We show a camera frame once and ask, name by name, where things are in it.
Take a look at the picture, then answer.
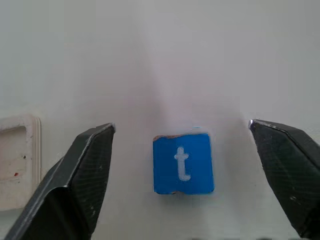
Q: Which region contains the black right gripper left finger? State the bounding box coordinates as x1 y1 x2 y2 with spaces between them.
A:
4 122 117 240

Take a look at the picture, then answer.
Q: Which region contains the blue letter t block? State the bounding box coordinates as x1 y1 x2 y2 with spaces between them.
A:
152 132 216 195

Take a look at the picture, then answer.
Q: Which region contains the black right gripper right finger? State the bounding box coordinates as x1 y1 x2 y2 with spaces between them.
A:
248 119 320 239

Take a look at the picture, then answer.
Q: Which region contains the light wooden letter tray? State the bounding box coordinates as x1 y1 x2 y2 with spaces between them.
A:
0 114 42 212

